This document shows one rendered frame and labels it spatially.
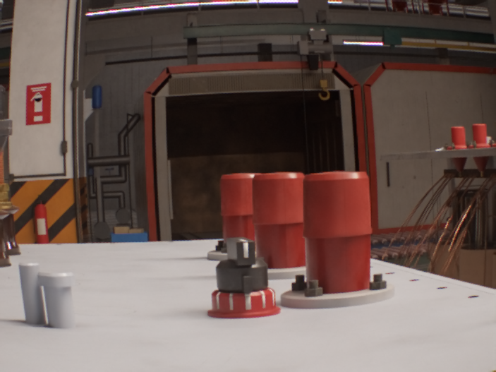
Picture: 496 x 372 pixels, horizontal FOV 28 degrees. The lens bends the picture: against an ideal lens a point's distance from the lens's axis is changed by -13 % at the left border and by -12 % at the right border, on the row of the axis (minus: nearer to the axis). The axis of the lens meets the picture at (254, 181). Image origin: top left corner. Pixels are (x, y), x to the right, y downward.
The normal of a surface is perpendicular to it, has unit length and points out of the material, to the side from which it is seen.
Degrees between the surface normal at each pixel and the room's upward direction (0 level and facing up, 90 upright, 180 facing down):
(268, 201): 89
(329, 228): 89
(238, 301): 88
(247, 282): 90
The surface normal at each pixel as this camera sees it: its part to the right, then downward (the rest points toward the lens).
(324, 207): -0.47, 0.01
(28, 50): 0.15, 0.00
